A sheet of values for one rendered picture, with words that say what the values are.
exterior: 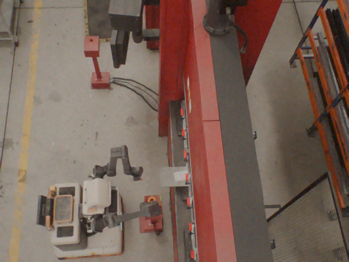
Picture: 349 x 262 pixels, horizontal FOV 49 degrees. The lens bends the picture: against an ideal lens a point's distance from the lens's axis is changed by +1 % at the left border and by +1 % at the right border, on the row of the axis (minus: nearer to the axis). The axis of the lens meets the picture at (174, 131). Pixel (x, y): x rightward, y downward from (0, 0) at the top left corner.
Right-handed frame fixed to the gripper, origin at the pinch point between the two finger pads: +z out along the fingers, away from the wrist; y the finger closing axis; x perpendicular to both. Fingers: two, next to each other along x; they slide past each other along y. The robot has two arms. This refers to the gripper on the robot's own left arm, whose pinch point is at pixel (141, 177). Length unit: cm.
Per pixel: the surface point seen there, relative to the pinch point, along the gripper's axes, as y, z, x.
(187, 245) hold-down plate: -60, 25, -29
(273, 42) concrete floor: 221, 176, -127
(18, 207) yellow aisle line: 7, 26, 168
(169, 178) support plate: -2.8, 10.9, -22.3
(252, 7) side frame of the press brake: 82, -67, -131
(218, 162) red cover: -38, -96, -99
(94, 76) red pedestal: 168, 53, 89
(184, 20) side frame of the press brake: 83, -77, -82
